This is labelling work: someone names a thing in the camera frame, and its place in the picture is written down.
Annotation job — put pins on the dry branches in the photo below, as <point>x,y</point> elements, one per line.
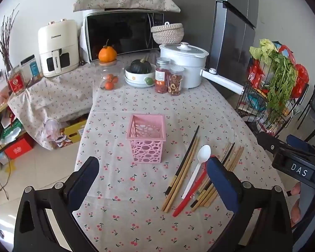
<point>5,39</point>

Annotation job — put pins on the large orange with stem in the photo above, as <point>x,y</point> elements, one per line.
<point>107,53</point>

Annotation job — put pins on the black microwave oven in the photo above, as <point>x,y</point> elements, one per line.
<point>120,31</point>

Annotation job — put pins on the red plastic spoon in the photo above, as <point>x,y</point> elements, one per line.
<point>189,198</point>

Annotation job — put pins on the grey refrigerator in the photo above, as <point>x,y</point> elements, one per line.
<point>233,31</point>

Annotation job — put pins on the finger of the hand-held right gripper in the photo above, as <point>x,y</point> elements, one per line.
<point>299,140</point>
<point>268,142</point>

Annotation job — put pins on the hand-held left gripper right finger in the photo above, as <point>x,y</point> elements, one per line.
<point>223,186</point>

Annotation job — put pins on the dark green pumpkin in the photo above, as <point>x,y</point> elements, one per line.
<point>140,67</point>

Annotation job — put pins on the red snack packet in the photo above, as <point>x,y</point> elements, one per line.
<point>255,73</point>

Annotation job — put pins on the small green round fruit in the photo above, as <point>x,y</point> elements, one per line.
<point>148,80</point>

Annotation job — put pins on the clear plastic bag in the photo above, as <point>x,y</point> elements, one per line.
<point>50,132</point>

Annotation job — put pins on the woven wicker basket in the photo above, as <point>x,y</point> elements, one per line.
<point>168,34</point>

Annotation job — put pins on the cream air fryer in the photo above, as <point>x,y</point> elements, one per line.
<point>58,42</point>

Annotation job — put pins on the white electric pot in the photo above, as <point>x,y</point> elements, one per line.
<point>191,71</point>

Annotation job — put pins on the bundle of wooden chopsticks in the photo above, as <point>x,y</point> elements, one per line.
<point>237,157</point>

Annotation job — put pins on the dried fruit slices jar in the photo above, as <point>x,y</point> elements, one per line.
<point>175,82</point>

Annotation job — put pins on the red tea box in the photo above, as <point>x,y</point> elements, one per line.
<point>16,84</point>

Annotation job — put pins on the cherry print tablecloth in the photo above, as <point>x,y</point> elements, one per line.
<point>152,105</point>

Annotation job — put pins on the yellow cardboard box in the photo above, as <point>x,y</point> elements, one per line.
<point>75,132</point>

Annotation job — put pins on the red plastic bag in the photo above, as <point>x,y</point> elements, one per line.
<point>301,78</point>

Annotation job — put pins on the green leafy herbs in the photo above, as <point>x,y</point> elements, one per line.
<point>280,84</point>

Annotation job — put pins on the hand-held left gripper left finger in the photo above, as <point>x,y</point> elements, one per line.
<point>81,182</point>

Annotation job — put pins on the napa cabbage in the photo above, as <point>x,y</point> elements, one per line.
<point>263,48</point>

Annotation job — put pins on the white plastic spoon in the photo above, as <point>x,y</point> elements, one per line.
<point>202,155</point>

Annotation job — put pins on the red cardboard box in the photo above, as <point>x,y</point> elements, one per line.
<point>18,148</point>

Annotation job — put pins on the small orange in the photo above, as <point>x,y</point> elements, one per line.
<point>109,77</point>
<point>109,85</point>
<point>115,79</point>

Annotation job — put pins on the person's right hand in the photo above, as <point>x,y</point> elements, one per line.
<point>295,192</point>

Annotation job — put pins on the chili flake jar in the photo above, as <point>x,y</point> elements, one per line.
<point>161,78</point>

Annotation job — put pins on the white pot lid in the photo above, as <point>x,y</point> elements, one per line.
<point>185,49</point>

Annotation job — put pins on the white ceramic bowl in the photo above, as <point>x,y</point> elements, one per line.
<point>135,80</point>

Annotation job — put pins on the small-flower print cloth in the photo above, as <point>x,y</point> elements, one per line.
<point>63,94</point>

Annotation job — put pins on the pink perforated plastic basket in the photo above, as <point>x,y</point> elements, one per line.
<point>147,124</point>

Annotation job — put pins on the glass jar with wooden lid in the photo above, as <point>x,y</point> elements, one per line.
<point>105,69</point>

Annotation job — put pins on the black chopstick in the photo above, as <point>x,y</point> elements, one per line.
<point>230,151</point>
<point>189,148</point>

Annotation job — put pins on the blue snack packet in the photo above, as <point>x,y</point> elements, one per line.
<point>257,102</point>

